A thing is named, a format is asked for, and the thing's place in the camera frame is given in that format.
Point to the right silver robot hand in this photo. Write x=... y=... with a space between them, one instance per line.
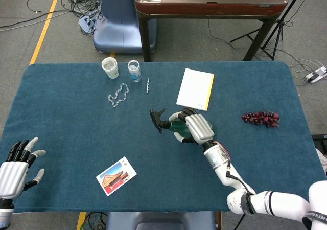
x=199 y=127

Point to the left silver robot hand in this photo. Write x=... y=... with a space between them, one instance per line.
x=12 y=176

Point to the green plastic spray bottle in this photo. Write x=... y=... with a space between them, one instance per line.
x=176 y=126

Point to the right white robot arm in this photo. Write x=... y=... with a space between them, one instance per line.
x=281 y=202

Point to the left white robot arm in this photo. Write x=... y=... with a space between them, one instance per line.
x=5 y=214

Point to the clear bottle with blue label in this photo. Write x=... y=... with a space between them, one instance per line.
x=135 y=74

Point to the white notepad with yellow spine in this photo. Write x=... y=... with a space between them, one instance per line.
x=194 y=89

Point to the dark red grape bunch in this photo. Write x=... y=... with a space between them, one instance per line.
x=260 y=118

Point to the small silver metal stick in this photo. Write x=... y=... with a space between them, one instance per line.
x=148 y=85

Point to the blue felt table cloth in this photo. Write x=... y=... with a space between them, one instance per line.
x=76 y=127

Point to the palace photo postcard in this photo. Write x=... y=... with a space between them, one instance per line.
x=116 y=176

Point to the grey robot body base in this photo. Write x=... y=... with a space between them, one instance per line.
x=158 y=221

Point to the white paper cup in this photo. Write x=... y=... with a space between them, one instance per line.
x=112 y=71

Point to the brown mahjong table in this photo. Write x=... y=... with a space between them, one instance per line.
x=204 y=9

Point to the black tripod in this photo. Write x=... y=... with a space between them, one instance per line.
x=277 y=30

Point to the white power strip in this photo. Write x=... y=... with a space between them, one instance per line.
x=315 y=75

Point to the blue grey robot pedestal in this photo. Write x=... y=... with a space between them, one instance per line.
x=120 y=23

